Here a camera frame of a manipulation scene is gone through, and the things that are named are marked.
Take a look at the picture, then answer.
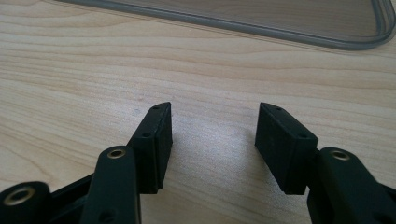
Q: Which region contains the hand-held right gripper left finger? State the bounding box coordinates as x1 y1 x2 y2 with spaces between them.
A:
126 102 174 195

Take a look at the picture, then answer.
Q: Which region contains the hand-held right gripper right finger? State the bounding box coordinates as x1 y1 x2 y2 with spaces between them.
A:
254 102 319 196

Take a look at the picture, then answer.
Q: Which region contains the brown flat tray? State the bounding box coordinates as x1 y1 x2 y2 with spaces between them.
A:
55 0 396 51

